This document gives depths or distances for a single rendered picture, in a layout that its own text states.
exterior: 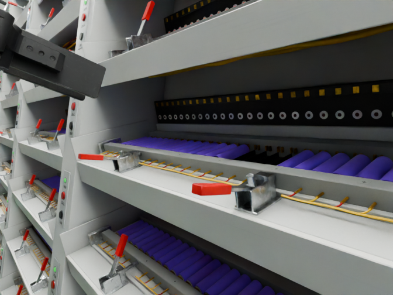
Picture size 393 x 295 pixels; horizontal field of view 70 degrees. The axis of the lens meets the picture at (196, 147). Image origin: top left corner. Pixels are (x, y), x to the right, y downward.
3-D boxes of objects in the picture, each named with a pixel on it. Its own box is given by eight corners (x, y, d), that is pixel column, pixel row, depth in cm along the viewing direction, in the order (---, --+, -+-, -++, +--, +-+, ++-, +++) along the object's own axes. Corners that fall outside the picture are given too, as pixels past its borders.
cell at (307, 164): (332, 166, 33) (305, 185, 29) (317, 164, 35) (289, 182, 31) (331, 151, 33) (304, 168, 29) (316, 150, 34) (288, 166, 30)
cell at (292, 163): (315, 164, 35) (287, 182, 31) (302, 163, 36) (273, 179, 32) (314, 150, 34) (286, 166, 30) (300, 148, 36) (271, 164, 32)
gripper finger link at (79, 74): (19, 30, 22) (20, 27, 21) (103, 68, 26) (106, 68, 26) (6, 65, 22) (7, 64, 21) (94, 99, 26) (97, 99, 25)
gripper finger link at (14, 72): (3, 71, 24) (2, 72, 25) (84, 100, 28) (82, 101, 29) (14, 38, 24) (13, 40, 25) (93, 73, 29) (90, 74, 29)
